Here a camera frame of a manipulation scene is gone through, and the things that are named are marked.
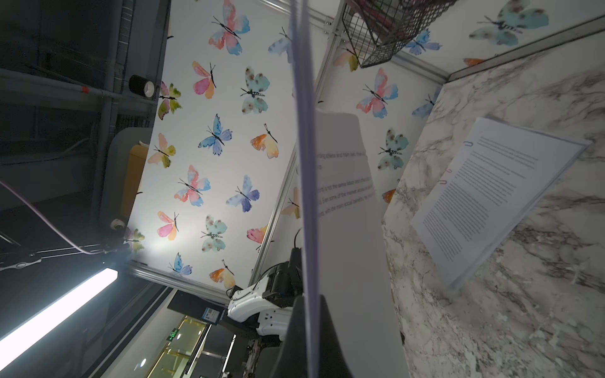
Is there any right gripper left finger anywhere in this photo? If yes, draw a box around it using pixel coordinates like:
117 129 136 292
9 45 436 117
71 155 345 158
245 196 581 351
271 297 307 378

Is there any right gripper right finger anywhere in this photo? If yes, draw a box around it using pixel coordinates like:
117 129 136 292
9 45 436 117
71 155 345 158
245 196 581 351
319 295 352 378

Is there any yellow highlighted document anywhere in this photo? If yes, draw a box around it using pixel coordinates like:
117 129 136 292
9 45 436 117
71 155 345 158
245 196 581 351
291 1 408 377

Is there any plain text document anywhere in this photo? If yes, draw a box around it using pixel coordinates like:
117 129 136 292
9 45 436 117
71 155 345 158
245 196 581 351
411 117 590 288

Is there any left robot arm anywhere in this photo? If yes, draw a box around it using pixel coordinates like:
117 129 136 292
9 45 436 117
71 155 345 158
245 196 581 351
226 247 303 341

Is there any ceiling light panel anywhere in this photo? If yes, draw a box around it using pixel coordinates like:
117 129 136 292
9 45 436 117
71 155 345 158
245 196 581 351
1 268 118 370

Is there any black wire basket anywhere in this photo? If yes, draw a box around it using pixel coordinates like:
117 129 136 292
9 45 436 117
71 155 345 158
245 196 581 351
342 1 455 69

